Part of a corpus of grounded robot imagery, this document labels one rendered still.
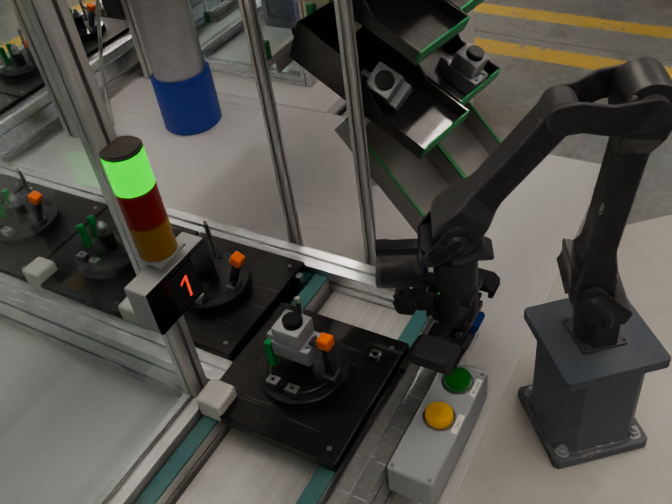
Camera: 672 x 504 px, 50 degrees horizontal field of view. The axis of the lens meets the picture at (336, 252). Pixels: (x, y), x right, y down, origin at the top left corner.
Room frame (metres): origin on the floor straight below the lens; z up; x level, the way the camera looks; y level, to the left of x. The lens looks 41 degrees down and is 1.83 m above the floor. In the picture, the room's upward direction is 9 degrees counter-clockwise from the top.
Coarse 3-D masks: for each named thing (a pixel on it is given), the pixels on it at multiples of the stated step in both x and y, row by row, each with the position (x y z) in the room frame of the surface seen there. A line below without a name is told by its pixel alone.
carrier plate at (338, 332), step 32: (320, 320) 0.83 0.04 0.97; (256, 352) 0.78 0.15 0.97; (352, 352) 0.75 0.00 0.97; (384, 352) 0.74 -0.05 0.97; (256, 384) 0.72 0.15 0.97; (352, 384) 0.69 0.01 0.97; (384, 384) 0.68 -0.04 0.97; (224, 416) 0.67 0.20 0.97; (256, 416) 0.66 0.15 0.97; (288, 416) 0.65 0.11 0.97; (320, 416) 0.64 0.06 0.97; (352, 416) 0.63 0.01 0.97; (288, 448) 0.60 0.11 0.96; (320, 448) 0.59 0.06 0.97
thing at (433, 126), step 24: (312, 24) 1.12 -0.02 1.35; (336, 24) 1.19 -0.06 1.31; (312, 48) 1.07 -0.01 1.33; (336, 48) 1.14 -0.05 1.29; (360, 48) 1.15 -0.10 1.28; (384, 48) 1.13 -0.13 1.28; (312, 72) 1.08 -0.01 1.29; (336, 72) 1.04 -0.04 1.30; (408, 72) 1.10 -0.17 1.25; (408, 96) 1.06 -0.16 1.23; (432, 96) 1.06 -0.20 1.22; (384, 120) 0.98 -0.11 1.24; (408, 120) 1.01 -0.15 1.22; (432, 120) 1.01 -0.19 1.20; (456, 120) 0.99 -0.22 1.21; (408, 144) 0.95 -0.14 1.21; (432, 144) 0.94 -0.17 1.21
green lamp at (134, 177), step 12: (144, 156) 0.71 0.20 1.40; (108, 168) 0.70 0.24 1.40; (120, 168) 0.69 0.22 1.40; (132, 168) 0.70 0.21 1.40; (144, 168) 0.71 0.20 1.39; (120, 180) 0.69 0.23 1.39; (132, 180) 0.70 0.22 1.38; (144, 180) 0.70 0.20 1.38; (120, 192) 0.70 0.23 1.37; (132, 192) 0.69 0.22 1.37; (144, 192) 0.70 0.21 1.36
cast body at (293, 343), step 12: (288, 312) 0.74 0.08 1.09; (276, 324) 0.73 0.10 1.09; (288, 324) 0.71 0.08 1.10; (300, 324) 0.71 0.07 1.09; (312, 324) 0.73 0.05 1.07; (276, 336) 0.72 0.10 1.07; (288, 336) 0.70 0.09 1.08; (300, 336) 0.70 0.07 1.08; (312, 336) 0.72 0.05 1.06; (276, 348) 0.72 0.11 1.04; (288, 348) 0.71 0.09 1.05; (300, 348) 0.70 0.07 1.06; (312, 348) 0.70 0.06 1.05; (300, 360) 0.70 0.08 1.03; (312, 360) 0.69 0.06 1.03
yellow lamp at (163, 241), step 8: (160, 224) 0.70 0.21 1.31; (168, 224) 0.71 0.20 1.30; (136, 232) 0.70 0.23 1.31; (144, 232) 0.70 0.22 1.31; (152, 232) 0.70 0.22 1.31; (160, 232) 0.70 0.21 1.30; (168, 232) 0.71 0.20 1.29; (136, 240) 0.70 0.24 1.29; (144, 240) 0.69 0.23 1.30; (152, 240) 0.69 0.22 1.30; (160, 240) 0.70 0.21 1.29; (168, 240) 0.70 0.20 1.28; (136, 248) 0.71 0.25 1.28; (144, 248) 0.70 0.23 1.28; (152, 248) 0.69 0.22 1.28; (160, 248) 0.70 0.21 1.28; (168, 248) 0.70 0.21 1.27; (176, 248) 0.71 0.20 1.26; (144, 256) 0.70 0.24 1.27; (152, 256) 0.69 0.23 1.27; (160, 256) 0.70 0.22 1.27; (168, 256) 0.70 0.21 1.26
